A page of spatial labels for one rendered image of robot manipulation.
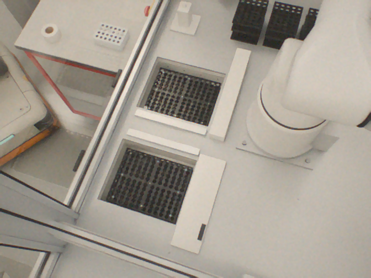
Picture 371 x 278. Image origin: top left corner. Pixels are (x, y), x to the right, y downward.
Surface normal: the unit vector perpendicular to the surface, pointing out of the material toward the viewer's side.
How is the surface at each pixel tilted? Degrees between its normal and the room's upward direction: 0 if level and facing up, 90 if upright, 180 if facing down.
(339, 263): 0
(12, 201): 90
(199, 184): 0
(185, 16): 90
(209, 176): 0
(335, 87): 31
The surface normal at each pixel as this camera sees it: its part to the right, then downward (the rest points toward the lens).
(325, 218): -0.04, -0.37
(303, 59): -0.29, -0.42
